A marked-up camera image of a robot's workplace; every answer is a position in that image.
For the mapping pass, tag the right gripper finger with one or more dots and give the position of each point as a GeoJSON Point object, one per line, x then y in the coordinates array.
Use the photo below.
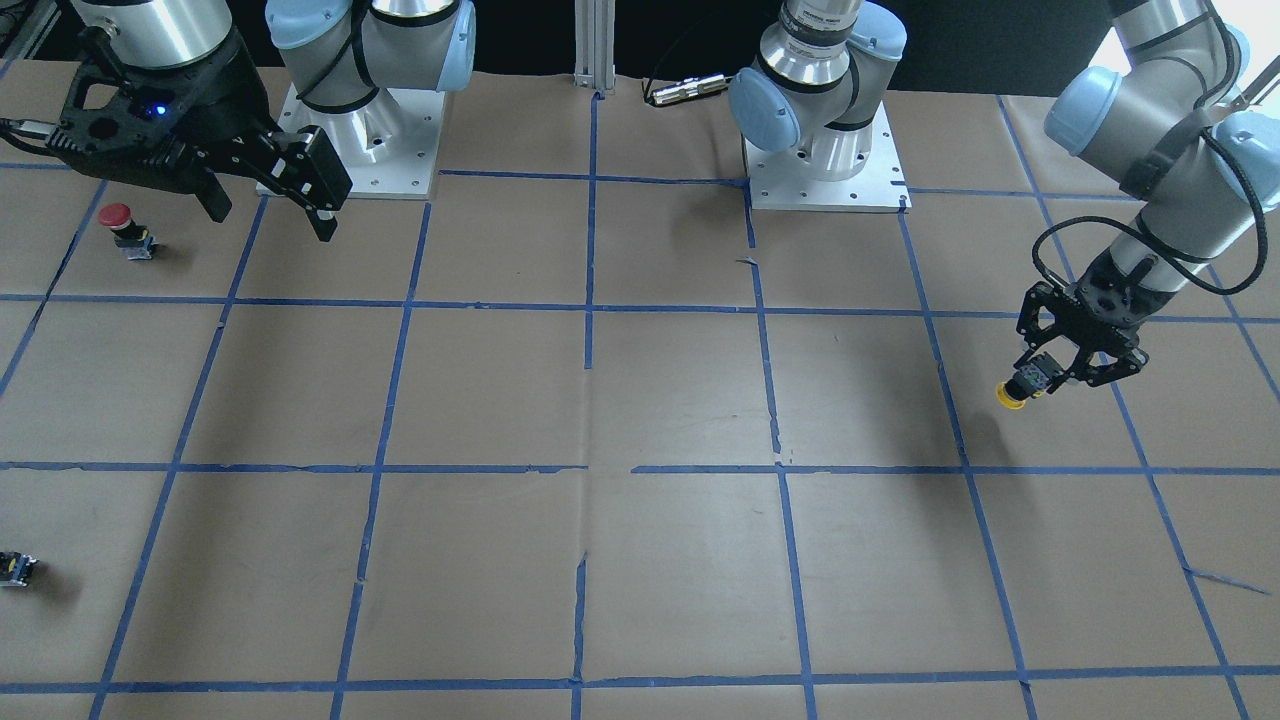
{"type": "Point", "coordinates": [212, 197]}
{"type": "Point", "coordinates": [301, 166]}

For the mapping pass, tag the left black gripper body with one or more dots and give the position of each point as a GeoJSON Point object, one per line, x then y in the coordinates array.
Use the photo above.
{"type": "Point", "coordinates": [1112, 299]}

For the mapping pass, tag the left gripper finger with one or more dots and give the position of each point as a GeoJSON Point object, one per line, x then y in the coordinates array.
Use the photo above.
{"type": "Point", "coordinates": [1051, 311]}
{"type": "Point", "coordinates": [1097, 365]}

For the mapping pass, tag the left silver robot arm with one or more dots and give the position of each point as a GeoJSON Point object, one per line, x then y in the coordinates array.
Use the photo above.
{"type": "Point", "coordinates": [1170, 132]}

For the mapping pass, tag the silver cable connector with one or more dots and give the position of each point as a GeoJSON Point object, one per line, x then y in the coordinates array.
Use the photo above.
{"type": "Point", "coordinates": [687, 90]}

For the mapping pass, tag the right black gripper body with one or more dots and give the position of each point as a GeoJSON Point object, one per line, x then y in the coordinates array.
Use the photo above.
{"type": "Point", "coordinates": [222, 98]}

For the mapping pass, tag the red push button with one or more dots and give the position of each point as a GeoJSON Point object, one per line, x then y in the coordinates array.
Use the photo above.
{"type": "Point", "coordinates": [133, 239]}

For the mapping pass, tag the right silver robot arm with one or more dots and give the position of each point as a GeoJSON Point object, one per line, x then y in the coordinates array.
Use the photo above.
{"type": "Point", "coordinates": [340, 53]}

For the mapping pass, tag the small black switch block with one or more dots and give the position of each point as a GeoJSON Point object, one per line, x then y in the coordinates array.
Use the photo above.
{"type": "Point", "coordinates": [17, 569]}

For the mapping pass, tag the aluminium frame post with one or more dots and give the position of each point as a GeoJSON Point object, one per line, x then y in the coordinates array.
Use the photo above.
{"type": "Point", "coordinates": [594, 23]}

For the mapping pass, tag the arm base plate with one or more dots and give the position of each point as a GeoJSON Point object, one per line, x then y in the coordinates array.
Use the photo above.
{"type": "Point", "coordinates": [857, 171]}
{"type": "Point", "coordinates": [389, 147]}

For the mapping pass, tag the yellow push button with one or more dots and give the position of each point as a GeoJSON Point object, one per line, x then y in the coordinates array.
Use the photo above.
{"type": "Point", "coordinates": [1034, 376]}

